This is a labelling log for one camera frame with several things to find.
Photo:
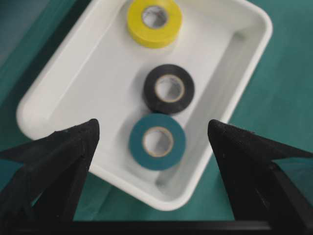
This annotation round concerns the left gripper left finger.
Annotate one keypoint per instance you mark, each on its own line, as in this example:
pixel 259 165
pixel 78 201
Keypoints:
pixel 42 180

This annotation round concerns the teal tape roll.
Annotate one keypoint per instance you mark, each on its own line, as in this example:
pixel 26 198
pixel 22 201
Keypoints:
pixel 157 142

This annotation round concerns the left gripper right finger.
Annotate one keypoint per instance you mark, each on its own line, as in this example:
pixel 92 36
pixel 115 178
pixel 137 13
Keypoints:
pixel 263 198

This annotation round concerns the black tape roll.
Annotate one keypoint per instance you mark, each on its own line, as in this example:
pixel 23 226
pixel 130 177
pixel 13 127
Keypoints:
pixel 168 89

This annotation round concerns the yellow tape roll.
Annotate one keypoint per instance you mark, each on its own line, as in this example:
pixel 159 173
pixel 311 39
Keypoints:
pixel 154 23

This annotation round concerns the white plastic tray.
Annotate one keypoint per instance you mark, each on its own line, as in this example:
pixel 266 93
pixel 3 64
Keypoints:
pixel 98 72

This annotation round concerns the green table cloth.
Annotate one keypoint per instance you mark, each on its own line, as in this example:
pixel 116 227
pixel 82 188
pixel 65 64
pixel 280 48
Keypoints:
pixel 277 103

